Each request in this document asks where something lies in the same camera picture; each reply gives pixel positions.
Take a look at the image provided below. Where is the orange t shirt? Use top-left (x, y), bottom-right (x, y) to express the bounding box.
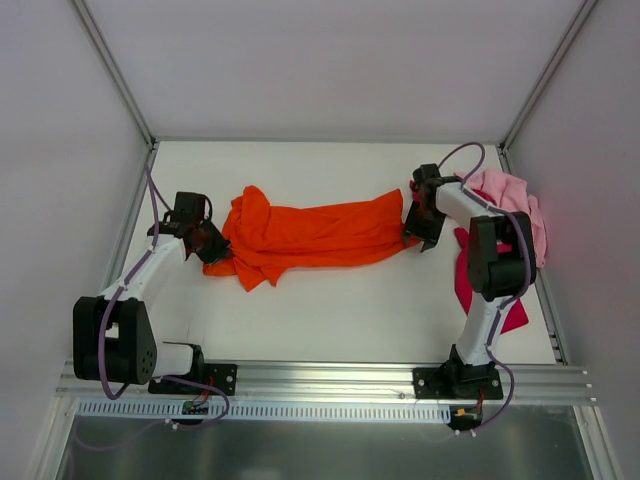
top-left (202, 185), bottom-right (418, 292)

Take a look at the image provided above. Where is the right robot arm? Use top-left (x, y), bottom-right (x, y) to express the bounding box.
top-left (403, 164), bottom-right (536, 400)

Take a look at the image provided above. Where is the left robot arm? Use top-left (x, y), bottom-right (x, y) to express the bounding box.
top-left (72, 192), bottom-right (231, 400)

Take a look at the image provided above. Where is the magenta t shirt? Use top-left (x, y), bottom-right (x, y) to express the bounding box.
top-left (436, 177), bottom-right (536, 333)

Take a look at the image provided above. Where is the light pink t shirt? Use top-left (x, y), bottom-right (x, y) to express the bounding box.
top-left (466, 168), bottom-right (548, 268)

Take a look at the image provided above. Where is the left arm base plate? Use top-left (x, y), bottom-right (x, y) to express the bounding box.
top-left (147, 363), bottom-right (238, 396)

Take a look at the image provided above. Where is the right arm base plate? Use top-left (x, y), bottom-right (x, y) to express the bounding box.
top-left (412, 365), bottom-right (504, 400)

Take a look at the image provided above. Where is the left aluminium frame post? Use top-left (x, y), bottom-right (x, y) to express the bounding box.
top-left (68, 0), bottom-right (156, 150)

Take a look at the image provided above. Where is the aluminium frame post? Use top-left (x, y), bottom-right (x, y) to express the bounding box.
top-left (68, 0), bottom-right (156, 150)
top-left (499, 0), bottom-right (600, 154)

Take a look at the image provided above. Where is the white slotted cable duct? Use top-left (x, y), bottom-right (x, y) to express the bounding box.
top-left (77, 399), bottom-right (451, 425)

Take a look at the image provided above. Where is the right aluminium frame post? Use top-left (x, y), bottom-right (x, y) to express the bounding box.
top-left (499, 0), bottom-right (600, 154)

